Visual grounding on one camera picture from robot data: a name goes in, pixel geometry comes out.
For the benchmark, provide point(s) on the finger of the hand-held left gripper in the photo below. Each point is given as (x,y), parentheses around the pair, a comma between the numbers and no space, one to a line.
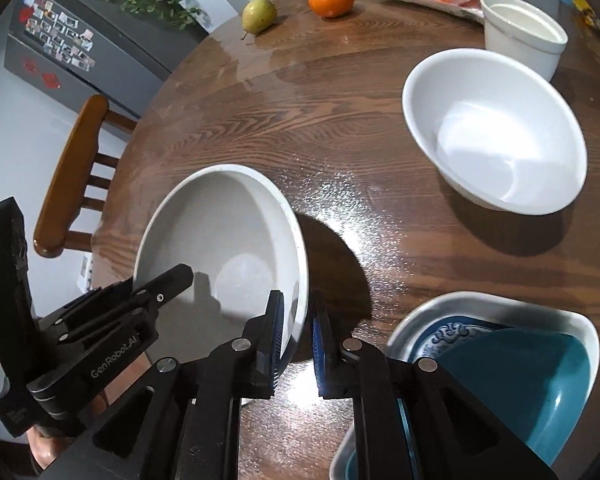
(87,300)
(170,280)

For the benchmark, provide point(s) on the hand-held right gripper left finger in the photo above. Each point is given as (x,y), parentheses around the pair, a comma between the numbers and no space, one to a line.
(275,345)

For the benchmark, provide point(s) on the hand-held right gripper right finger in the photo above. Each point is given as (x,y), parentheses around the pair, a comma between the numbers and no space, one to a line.
(322,352)

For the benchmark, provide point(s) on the cream ceramic bowl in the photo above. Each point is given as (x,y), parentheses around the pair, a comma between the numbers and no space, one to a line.
(220,260)

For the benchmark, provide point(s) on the blue patterned square plate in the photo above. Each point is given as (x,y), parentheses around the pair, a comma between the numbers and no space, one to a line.
(480,310)

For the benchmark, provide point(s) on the plain blue square plate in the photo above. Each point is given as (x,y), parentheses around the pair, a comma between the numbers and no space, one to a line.
(505,390)

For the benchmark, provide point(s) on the white ceramic bowl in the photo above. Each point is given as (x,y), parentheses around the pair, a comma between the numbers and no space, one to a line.
(495,130)

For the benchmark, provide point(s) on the white straight-sided cup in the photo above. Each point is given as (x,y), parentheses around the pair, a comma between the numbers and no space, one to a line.
(522,32)

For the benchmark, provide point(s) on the person's left hand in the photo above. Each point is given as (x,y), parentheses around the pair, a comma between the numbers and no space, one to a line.
(47,452)

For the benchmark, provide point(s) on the brown wooden chair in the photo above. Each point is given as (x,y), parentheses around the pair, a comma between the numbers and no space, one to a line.
(70,175)

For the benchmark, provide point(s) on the red fridge sticker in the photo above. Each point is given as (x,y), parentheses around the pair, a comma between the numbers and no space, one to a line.
(50,80)
(29,66)

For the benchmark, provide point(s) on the grey refrigerator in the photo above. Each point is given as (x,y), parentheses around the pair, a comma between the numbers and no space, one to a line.
(105,80)

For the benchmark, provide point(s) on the group of fridge photo magnets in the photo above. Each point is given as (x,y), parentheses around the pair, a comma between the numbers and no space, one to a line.
(55,30)

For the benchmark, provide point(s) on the green pear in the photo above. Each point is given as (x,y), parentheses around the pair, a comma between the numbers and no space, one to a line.
(258,15)

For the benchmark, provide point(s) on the orange tangerine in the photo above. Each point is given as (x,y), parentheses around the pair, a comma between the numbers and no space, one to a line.
(331,0)

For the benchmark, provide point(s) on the yellow snack packet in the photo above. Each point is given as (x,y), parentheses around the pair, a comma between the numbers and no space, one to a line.
(587,14)

